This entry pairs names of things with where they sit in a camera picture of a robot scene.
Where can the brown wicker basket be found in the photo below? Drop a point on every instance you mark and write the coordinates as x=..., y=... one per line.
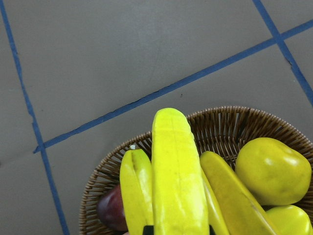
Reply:
x=224, y=130

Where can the yellow banana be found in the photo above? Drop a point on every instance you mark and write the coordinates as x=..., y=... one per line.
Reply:
x=179, y=203
x=242, y=213
x=136, y=190

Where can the yellow green apple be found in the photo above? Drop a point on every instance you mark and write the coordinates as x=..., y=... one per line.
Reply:
x=274, y=173

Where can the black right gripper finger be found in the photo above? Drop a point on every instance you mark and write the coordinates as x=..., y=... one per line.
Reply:
x=148, y=230

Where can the yellow lemon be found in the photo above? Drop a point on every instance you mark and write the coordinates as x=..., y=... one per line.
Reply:
x=290, y=220

